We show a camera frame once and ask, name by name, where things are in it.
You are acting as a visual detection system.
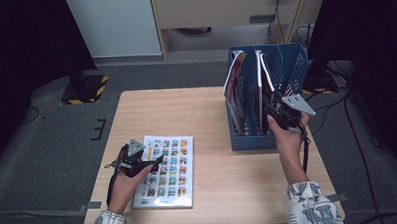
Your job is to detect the black power cable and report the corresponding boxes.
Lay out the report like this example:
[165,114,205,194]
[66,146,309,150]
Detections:
[266,0,286,46]

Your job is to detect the red and white book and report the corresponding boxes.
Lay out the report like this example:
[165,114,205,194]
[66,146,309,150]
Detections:
[220,49,251,136]

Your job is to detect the black curtain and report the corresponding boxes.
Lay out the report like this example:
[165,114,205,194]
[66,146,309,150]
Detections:
[304,0,397,171]
[0,0,101,167]

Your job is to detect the grey tape piece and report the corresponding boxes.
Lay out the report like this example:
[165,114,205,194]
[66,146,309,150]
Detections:
[325,192,349,205]
[79,200,103,212]

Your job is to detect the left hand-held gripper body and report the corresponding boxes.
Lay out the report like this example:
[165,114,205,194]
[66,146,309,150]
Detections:
[114,137,154,179]

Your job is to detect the person's right hand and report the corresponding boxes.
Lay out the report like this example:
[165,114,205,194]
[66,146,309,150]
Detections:
[267,111,312,162]

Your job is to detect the white book with picture grid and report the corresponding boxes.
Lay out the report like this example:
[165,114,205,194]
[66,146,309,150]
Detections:
[129,133,197,211]

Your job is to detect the coiled black cable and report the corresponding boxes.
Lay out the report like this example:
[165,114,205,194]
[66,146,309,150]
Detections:
[294,22,316,50]

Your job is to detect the black gripper strap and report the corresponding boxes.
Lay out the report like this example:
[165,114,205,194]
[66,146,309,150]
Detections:
[102,143,131,207]

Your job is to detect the purple book with corner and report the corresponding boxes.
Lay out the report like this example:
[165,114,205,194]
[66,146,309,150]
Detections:
[259,50,286,124]

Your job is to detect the wooden cabinet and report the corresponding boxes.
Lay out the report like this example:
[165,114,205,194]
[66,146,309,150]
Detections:
[149,0,331,62]

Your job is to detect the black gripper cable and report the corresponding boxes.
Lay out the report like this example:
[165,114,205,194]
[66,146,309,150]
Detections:
[296,121,314,175]

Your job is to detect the person's left hand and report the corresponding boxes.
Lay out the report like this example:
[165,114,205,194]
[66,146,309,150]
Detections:
[105,163,156,215]

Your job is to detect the blue plastic file rack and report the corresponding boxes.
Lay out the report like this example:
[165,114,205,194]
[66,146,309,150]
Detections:
[222,42,312,152]

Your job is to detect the black stand base striped tape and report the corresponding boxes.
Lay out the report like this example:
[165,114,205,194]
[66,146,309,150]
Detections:
[301,58,340,95]
[58,58,110,106]

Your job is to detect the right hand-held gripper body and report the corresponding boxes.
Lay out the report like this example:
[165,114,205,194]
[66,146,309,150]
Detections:
[264,92,318,133]

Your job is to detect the white panel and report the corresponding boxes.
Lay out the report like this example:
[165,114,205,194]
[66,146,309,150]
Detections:
[65,0,163,60]

